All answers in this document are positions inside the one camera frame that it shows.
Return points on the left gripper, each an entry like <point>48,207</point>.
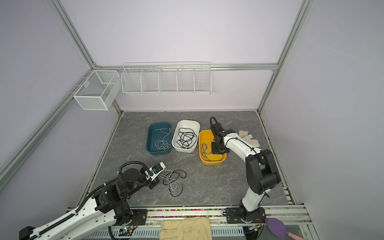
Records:
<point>154,183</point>

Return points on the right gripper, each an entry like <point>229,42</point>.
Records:
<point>215,151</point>

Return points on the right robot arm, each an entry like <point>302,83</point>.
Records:
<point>262,174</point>

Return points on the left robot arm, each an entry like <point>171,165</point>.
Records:
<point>105,206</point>

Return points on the yellow plastic bin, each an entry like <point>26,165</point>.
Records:
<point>205,152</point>

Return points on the white knit glove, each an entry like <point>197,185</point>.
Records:
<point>248,138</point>

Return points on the white plastic bin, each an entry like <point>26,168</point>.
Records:
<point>185,138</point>

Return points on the dark teal plastic bin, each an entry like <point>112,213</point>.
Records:
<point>159,140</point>

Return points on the beige leather glove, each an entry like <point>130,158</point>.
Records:
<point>196,228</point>

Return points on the small white mesh basket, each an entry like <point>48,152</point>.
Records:
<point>99,90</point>

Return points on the purple pink brush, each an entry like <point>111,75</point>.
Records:
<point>278,228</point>

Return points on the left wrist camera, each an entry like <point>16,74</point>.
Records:
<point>153,172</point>

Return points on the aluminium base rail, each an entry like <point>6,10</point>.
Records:
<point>223,215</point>

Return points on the long white wire basket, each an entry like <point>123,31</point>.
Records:
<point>167,78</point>

